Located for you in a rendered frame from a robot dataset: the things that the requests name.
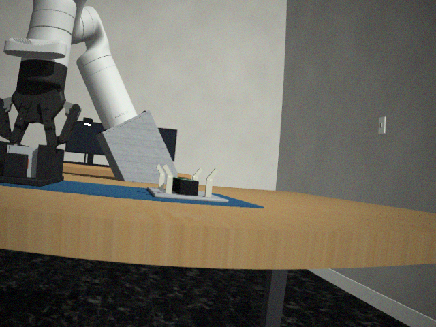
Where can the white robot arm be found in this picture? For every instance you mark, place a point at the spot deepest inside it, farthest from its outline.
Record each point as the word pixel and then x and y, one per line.
pixel 49 38

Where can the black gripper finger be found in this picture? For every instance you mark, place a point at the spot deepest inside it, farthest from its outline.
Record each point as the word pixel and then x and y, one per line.
pixel 72 112
pixel 19 126

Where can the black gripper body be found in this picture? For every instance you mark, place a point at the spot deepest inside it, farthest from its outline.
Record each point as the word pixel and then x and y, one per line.
pixel 40 79

